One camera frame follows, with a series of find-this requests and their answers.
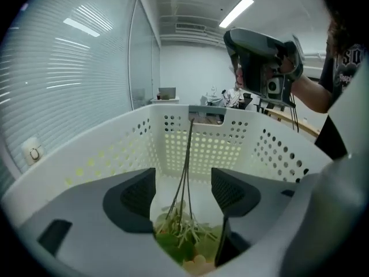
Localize ceiling light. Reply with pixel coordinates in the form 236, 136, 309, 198
218, 0, 255, 29

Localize white cabinet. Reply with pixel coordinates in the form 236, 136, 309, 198
150, 96, 180, 106

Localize ceiling air vent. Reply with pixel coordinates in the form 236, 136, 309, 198
175, 23, 206, 32

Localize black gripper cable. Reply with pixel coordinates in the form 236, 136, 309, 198
289, 92, 301, 133

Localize person's right hand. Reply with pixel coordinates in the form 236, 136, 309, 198
277, 53, 298, 75

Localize light wooden desk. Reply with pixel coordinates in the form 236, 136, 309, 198
265, 107, 321, 140

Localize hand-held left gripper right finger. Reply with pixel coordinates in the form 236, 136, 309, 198
211, 167, 298, 275

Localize person's black printed t-shirt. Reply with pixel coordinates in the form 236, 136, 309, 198
313, 43, 369, 160

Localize person's right forearm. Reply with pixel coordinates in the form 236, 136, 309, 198
290, 73, 336, 114

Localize right gripper camera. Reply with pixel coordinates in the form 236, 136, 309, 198
266, 76, 282, 93

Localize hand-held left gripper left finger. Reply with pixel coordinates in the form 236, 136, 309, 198
16, 167, 191, 277

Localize bunch of artificial flowers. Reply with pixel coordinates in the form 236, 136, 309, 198
154, 118, 230, 275

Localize black office chair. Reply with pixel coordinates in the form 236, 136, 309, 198
243, 92, 261, 111

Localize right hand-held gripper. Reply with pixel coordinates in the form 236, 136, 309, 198
223, 27, 305, 107

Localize white plastic laundry basket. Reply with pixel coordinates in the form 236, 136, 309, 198
0, 104, 336, 231

